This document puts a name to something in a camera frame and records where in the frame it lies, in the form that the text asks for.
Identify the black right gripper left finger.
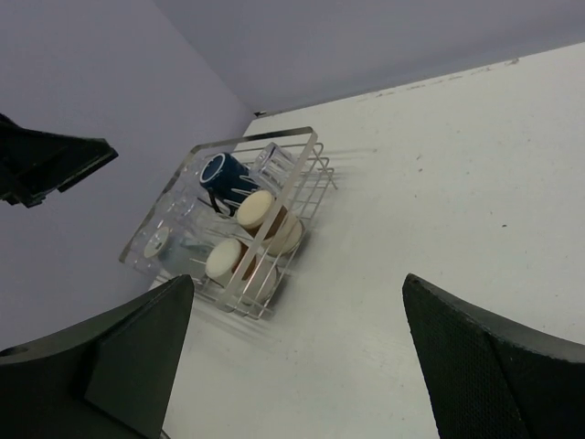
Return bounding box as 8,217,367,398
1,275,195,438

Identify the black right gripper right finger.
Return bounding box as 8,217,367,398
402,273,584,438

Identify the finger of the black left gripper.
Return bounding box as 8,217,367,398
1,115,118,209

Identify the dark blue mug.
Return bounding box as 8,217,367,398
199,153,259,217

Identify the white brown banded cup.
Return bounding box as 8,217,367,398
236,189,305,257

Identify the clear faceted glass tumbler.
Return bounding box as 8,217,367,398
250,142,296,187

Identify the metal wire dish rack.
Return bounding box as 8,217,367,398
119,126,335,319

